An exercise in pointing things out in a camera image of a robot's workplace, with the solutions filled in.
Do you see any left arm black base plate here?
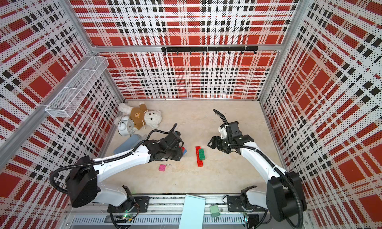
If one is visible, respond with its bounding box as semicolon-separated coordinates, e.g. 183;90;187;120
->
107;196;150;213

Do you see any pink small lego brick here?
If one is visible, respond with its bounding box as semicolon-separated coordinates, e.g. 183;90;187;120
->
159;164;166;172

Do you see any light blue paper sheet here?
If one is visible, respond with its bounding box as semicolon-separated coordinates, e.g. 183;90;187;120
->
179;194;206;229

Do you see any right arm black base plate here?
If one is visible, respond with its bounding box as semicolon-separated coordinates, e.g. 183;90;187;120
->
224;195;265;213

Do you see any black wall hook rail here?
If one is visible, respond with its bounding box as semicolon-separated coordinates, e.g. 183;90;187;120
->
161;46;259;53

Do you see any green lego brick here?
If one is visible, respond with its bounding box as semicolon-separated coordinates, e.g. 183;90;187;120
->
198;149;206;161

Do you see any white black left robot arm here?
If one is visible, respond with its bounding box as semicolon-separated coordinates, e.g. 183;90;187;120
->
49;128;184;208

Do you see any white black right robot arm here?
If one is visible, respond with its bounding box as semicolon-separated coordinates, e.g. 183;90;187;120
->
208;110;307;229

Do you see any white alarm clock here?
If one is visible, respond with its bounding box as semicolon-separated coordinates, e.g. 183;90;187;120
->
114;116;137;136

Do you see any white wire wall basket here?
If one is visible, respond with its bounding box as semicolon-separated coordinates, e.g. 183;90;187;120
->
45;56;108;118

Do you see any white teddy bear brown shirt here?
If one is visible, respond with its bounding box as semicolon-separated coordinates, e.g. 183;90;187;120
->
118;103;162;130

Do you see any small green box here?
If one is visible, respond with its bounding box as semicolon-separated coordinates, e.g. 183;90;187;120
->
210;204;220;218

